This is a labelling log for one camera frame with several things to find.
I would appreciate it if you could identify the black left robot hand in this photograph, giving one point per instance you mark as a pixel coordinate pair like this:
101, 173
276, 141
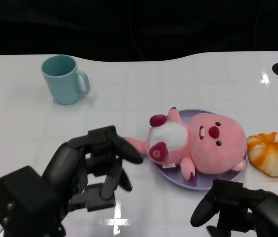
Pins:
67, 163

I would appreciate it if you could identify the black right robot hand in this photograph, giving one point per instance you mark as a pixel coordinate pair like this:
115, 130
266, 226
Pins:
274, 214

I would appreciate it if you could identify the pink plush beaver doll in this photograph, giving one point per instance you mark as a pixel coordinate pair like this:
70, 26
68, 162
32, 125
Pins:
215, 153

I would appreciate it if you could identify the lavender plastic plate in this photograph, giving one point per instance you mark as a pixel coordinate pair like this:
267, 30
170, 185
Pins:
203, 184

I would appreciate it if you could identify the orange striped bun toy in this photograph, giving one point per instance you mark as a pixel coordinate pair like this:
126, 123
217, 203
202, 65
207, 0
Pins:
272, 155

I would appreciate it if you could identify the light blue plastic mug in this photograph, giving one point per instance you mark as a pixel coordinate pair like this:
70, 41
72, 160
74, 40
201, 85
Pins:
61, 82

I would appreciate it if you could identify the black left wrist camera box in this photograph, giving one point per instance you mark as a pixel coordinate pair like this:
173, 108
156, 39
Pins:
27, 205

